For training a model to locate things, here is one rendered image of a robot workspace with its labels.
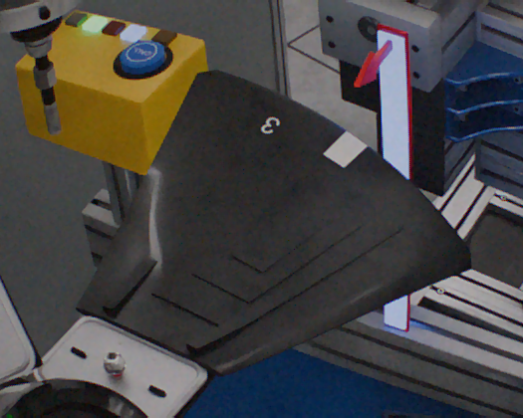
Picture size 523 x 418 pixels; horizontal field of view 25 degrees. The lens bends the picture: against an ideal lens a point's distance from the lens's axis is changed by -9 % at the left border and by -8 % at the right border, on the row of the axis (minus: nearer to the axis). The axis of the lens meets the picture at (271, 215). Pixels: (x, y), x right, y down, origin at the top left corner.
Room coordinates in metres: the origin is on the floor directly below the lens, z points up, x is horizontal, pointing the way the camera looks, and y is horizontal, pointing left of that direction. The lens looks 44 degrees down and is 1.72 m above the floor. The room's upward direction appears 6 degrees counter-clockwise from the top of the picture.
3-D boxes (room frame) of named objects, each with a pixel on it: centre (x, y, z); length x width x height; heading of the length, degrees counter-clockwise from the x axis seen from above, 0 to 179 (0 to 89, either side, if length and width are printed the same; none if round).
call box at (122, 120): (0.89, 0.13, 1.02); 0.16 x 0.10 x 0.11; 56
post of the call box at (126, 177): (0.89, 0.14, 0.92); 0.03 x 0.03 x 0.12; 56
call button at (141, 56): (0.87, 0.10, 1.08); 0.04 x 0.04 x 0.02
